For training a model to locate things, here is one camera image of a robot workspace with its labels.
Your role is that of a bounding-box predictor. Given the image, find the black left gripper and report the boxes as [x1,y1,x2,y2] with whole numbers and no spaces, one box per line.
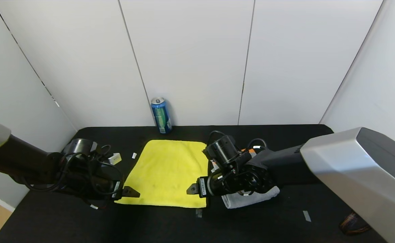
[93,164,140,201]

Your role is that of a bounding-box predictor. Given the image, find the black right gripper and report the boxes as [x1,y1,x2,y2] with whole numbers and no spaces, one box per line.
[186,172,225,198]

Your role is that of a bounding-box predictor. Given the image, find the yellow towel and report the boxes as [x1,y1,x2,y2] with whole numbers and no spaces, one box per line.
[115,139,209,208]

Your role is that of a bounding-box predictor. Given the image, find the grey towel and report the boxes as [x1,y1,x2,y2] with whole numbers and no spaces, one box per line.
[210,148,280,209]

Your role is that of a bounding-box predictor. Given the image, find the black table cloth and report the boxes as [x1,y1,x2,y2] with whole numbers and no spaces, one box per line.
[0,124,395,243]

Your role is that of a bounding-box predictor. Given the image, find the blue soda can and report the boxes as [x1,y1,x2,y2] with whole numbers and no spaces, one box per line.
[150,97,172,134]

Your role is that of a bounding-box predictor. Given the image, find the black left wrist camera cable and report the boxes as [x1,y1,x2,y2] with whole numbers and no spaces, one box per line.
[25,145,126,205]

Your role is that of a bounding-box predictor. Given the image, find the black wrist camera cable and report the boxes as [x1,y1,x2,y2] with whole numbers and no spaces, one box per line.
[206,130,229,151]
[25,145,126,205]

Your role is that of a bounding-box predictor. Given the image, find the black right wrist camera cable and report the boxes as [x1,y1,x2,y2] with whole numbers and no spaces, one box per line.
[206,130,229,151]

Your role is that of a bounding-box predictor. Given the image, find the braided right arm hose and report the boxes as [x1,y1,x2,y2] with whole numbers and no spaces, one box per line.
[339,211,371,236]

